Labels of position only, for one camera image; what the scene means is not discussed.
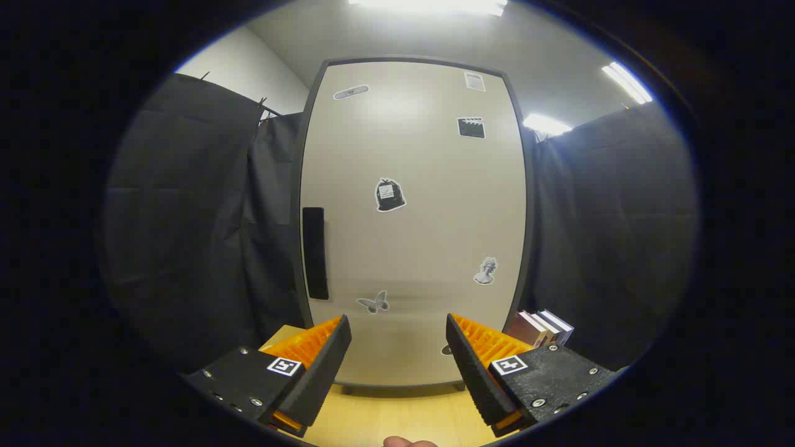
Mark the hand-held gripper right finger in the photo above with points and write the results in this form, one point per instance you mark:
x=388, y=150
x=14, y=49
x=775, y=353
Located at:
x=475, y=379

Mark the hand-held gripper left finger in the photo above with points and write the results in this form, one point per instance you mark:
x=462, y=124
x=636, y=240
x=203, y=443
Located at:
x=323, y=375

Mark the brown cover book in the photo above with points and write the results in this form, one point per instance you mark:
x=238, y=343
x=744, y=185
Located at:
x=525, y=330

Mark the dark grey cabinet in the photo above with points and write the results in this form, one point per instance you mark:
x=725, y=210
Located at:
x=531, y=248

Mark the black backdrop cloth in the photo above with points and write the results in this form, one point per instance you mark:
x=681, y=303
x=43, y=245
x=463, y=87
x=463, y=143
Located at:
x=621, y=236
x=186, y=217

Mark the ceiling light panel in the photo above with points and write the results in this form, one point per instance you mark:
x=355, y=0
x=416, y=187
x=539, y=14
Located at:
x=428, y=5
x=627, y=82
x=546, y=124

